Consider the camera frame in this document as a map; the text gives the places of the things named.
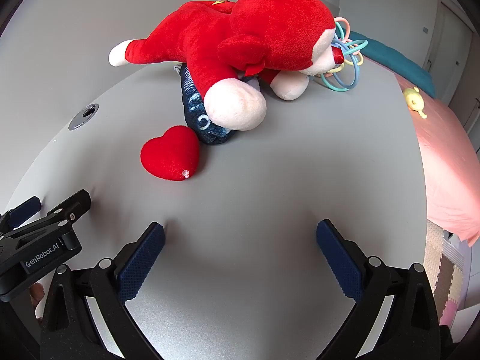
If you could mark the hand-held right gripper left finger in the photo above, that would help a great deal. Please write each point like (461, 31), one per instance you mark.
(142, 258)

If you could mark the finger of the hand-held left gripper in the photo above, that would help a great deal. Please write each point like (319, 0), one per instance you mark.
(24, 208)
(75, 204)

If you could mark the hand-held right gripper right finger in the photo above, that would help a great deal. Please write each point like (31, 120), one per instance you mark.
(339, 258)

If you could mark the red plush monkey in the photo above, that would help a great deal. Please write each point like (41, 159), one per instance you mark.
(240, 41)

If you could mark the person's left hand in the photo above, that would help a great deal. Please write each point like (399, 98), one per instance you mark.
(36, 294)

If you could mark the round metal desk grommet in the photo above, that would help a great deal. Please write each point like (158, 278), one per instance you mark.
(85, 115)

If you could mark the red plush heart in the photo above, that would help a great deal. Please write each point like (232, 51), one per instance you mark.
(170, 153)

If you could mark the bed with pink sheet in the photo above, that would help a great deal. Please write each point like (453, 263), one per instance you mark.
(446, 157)

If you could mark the dark blue printed pouch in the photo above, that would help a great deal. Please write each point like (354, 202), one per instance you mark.
(195, 116)

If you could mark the yellow plush toy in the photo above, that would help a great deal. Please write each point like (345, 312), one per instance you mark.
(414, 99)

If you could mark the teal pillow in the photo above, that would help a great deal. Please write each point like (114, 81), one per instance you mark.
(401, 63)

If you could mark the white door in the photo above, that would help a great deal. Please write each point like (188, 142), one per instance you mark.
(450, 52)

